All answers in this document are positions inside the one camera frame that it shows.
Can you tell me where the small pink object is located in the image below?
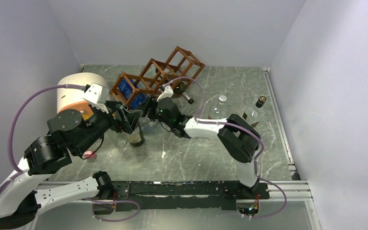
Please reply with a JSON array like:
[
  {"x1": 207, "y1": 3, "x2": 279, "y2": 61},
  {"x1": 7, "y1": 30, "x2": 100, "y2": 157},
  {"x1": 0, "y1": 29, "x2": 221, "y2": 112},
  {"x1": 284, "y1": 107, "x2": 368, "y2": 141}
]
[{"x1": 82, "y1": 150, "x2": 97, "y2": 160}]

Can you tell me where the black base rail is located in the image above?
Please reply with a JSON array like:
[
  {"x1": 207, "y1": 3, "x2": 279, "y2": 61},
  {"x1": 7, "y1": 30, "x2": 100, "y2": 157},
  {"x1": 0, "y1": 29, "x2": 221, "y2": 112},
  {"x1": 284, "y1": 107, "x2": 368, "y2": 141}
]
[{"x1": 95, "y1": 181, "x2": 270, "y2": 211}]

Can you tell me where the cream orange cylindrical box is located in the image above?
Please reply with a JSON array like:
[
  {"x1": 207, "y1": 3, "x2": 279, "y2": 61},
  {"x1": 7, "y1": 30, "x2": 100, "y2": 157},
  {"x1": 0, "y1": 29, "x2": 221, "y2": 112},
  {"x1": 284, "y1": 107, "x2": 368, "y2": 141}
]
[{"x1": 57, "y1": 72, "x2": 109, "y2": 120}]

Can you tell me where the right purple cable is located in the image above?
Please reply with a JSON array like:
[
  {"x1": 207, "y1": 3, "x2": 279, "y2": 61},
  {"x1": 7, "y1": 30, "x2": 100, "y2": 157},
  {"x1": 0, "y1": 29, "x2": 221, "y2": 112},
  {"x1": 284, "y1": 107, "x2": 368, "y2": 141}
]
[{"x1": 162, "y1": 76, "x2": 288, "y2": 220}]

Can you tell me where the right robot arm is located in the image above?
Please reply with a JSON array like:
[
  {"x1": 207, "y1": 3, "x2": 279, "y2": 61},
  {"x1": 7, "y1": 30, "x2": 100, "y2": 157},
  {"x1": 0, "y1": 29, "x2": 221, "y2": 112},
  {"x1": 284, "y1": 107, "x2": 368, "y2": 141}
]
[{"x1": 139, "y1": 97, "x2": 263, "y2": 198}]

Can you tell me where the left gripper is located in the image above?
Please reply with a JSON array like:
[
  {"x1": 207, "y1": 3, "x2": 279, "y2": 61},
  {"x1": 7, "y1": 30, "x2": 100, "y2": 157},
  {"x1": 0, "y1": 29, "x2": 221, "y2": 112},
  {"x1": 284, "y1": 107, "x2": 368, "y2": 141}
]
[{"x1": 76, "y1": 100, "x2": 144, "y2": 154}]

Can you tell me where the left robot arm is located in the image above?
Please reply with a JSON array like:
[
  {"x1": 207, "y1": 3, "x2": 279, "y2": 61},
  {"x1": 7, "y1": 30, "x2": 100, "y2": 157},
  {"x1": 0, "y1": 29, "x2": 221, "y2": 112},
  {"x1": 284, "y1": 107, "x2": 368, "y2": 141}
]
[{"x1": 0, "y1": 101, "x2": 142, "y2": 230}]

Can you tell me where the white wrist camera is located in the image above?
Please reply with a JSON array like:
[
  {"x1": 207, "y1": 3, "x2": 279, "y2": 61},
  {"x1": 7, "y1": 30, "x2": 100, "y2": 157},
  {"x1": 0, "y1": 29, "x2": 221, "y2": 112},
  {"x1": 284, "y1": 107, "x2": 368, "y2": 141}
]
[
  {"x1": 82, "y1": 83, "x2": 109, "y2": 114},
  {"x1": 157, "y1": 84, "x2": 174, "y2": 102}
]

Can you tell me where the brown wooden wine rack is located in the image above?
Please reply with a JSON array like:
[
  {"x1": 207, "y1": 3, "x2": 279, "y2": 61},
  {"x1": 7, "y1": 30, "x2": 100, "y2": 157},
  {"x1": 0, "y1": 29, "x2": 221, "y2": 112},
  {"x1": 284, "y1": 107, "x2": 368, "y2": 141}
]
[{"x1": 109, "y1": 46, "x2": 206, "y2": 108}]

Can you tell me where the green wine bottle tan label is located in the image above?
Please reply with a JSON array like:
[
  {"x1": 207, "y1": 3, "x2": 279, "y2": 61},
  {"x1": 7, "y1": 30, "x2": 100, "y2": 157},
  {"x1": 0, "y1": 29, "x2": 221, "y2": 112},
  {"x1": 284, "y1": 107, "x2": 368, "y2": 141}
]
[{"x1": 172, "y1": 81, "x2": 194, "y2": 104}]

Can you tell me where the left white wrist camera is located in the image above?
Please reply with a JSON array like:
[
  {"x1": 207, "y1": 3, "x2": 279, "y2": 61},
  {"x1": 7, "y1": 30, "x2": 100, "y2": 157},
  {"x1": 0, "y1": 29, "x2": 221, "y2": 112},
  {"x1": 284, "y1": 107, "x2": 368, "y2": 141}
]
[{"x1": 82, "y1": 83, "x2": 109, "y2": 114}]

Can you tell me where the dark wine bottle left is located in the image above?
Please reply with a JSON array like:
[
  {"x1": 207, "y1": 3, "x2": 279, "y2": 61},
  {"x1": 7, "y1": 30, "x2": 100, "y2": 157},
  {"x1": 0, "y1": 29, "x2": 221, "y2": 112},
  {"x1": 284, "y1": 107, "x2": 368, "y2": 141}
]
[{"x1": 124, "y1": 121, "x2": 145, "y2": 147}]

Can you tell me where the clear round bottle red label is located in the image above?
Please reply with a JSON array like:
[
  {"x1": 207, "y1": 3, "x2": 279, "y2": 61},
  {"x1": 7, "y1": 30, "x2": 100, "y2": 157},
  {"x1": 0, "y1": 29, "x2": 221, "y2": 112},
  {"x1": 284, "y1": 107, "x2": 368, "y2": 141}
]
[{"x1": 207, "y1": 95, "x2": 229, "y2": 119}]

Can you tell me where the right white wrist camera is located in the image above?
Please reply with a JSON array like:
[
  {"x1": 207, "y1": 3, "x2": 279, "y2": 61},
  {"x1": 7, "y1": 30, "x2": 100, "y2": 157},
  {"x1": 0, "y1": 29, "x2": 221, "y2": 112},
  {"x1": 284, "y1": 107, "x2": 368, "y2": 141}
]
[{"x1": 157, "y1": 84, "x2": 174, "y2": 102}]

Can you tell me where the blue square bottle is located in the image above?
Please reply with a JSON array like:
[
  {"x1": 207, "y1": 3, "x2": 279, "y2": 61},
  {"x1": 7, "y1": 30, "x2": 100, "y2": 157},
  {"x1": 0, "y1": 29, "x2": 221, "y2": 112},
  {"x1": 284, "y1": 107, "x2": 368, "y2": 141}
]
[{"x1": 118, "y1": 79, "x2": 146, "y2": 109}]

